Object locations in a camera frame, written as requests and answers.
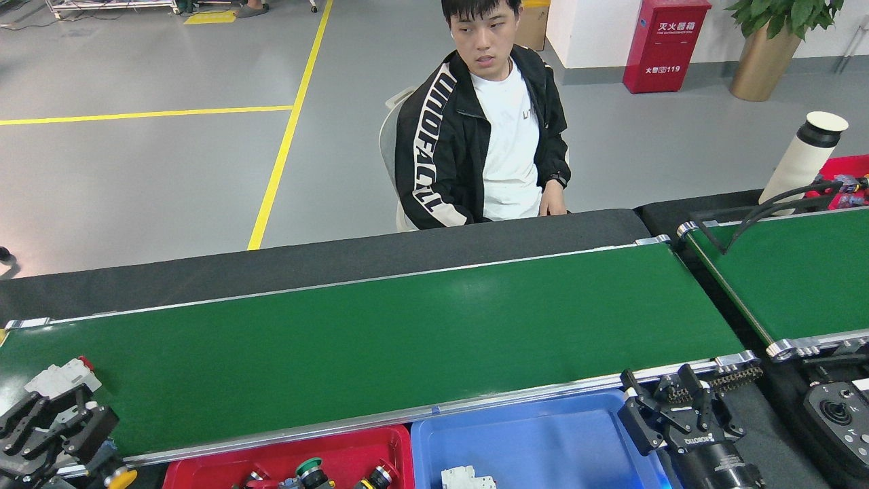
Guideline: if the red plastic tray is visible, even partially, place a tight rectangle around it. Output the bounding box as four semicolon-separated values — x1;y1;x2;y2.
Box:
162;424;415;489

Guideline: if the black drive chain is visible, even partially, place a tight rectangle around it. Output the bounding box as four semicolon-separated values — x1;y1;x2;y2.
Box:
655;365;764;401

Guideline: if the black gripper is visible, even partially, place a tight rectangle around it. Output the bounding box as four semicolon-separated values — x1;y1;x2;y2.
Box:
618;365;764;489
0;388;119;484

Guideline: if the green conveyor belt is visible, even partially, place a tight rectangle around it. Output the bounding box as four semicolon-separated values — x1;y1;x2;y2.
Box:
677;207;869;362
0;234;761;476

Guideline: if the blue plastic tray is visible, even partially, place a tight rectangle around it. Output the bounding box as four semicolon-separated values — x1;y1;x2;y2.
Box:
411;388;673;489

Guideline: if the green plant in gold pot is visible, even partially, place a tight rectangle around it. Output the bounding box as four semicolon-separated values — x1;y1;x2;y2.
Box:
724;0;846;103

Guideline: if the green push button switch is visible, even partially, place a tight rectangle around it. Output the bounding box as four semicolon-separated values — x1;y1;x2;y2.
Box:
295;458;335;489

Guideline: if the white cylinder with black band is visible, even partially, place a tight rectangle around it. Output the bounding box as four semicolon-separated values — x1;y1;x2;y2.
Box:
759;111;849;217

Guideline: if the white circuit breaker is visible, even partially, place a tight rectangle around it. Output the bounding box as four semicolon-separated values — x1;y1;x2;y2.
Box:
441;466;496;489
25;356;103;401

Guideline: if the black bent cable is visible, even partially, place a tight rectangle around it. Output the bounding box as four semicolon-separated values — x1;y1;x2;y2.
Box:
696;178;869;255

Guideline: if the red fire extinguisher box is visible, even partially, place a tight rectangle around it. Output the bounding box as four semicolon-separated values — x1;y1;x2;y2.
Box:
623;0;712;94

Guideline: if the white metal rack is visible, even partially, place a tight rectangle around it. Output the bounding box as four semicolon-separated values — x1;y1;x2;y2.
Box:
46;0;181;19

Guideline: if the grey padded chair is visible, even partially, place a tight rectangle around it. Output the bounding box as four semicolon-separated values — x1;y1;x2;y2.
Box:
379;86;418;233

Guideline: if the black joystick controller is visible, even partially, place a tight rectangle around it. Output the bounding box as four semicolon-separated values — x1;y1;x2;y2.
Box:
805;379;869;476

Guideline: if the person's left hand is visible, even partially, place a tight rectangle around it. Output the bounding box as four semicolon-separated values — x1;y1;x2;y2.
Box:
538;180;568;217

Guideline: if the person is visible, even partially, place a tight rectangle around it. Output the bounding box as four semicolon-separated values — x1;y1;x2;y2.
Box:
394;0;572;230

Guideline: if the brown cardboard box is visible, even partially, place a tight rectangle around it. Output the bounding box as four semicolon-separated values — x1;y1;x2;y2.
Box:
513;0;551;52

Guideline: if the small red parts bin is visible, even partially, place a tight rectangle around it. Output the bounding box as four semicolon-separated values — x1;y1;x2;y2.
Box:
805;155;869;210

